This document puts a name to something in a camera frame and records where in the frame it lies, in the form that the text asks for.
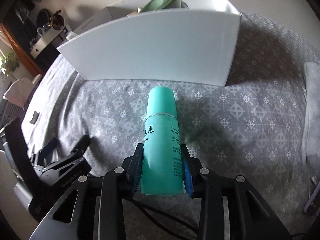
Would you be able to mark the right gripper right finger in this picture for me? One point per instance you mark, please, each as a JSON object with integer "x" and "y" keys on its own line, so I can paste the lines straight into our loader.
{"x": 229, "y": 206}

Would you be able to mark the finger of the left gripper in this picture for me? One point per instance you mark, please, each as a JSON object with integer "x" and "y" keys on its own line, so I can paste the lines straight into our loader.
{"x": 43, "y": 155}
{"x": 75, "y": 152}

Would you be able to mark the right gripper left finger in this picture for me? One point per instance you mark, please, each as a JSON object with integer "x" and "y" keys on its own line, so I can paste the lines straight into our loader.
{"x": 92, "y": 207}

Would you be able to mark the teal lotion bottle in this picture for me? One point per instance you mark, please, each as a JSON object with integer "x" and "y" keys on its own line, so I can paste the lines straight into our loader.
{"x": 162, "y": 172}

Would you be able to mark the smartphone with purple case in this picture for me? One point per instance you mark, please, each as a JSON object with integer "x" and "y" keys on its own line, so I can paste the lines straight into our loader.
{"x": 312, "y": 205}

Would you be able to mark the grey patterned bed sheet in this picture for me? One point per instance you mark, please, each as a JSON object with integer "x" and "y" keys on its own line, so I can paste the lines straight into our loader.
{"x": 253, "y": 126}

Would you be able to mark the potted green plant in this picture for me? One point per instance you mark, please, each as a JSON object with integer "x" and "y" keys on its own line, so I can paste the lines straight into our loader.
{"x": 9, "y": 63}

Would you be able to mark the grey fluffy folded blanket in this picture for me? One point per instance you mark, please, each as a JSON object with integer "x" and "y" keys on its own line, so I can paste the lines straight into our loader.
{"x": 310, "y": 142}

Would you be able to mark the white side shelf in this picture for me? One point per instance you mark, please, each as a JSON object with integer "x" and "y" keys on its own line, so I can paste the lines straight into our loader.
{"x": 51, "y": 37}

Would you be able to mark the copper kettle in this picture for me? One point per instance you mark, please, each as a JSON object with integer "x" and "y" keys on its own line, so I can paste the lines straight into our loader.
{"x": 57, "y": 21}

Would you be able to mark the white cardboard box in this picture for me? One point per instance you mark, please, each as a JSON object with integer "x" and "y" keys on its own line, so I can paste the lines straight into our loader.
{"x": 193, "y": 43}

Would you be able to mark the green bowl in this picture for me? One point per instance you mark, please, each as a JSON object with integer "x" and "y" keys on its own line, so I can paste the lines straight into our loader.
{"x": 154, "y": 5}

